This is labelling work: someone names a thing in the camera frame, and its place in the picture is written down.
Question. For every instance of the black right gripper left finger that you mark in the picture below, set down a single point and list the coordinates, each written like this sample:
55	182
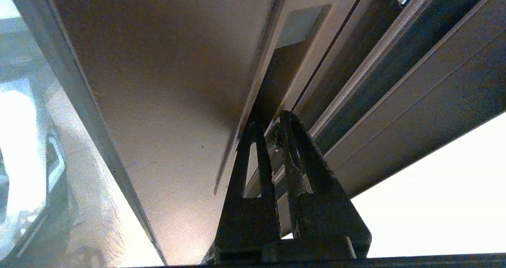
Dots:
247	220

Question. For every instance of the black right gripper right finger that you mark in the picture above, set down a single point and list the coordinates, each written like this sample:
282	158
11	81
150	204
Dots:
328	216

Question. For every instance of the brown framed sliding glass door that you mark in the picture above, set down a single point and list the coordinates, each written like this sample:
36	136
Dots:
178	82

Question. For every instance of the dark brown door jamb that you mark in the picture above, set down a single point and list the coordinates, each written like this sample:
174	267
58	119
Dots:
415	82

